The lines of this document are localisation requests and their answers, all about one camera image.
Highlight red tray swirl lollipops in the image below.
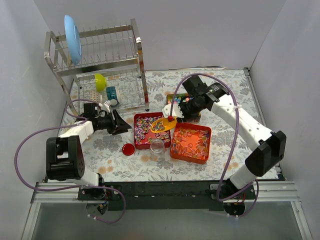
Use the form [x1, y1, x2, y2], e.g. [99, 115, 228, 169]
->
[133, 112, 171, 150]

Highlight yellow plastic scoop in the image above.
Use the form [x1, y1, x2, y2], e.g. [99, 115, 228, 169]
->
[150, 116, 178, 133]

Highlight orange tray clear lollipops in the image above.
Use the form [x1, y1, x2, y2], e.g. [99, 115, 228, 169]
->
[169, 123, 212, 165]

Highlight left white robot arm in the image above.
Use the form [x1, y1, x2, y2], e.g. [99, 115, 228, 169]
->
[46, 102, 132, 200]

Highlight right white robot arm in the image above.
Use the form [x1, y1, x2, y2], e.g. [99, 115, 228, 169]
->
[179, 73, 287, 202]

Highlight dark tin star candies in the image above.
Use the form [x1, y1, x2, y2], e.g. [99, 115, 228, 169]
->
[166, 93, 201, 123]

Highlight teal white cup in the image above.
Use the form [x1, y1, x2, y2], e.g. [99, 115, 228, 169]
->
[106, 86, 121, 107]

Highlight red jar lid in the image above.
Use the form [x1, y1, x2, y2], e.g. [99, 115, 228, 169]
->
[122, 143, 135, 156]

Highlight patterned beige cup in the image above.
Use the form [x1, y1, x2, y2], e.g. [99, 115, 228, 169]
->
[89, 90, 103, 103]

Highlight lime green bowl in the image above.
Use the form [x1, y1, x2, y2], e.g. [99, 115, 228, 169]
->
[94, 73, 107, 93]

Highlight clear glass jar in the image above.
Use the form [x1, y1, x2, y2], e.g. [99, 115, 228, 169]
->
[149, 139, 166, 160]

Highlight steel dish rack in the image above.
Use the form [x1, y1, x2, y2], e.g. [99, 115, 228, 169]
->
[44, 18, 150, 112]

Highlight floral table mat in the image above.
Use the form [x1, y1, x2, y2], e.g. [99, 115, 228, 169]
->
[60, 72, 276, 186]

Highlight blue plate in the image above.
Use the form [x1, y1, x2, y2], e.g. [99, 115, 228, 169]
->
[64, 15, 82, 66]

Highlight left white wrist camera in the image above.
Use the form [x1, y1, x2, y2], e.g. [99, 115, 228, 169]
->
[98, 100, 112, 113]

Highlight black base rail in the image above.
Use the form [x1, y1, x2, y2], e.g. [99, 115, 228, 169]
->
[74, 179, 256, 213]

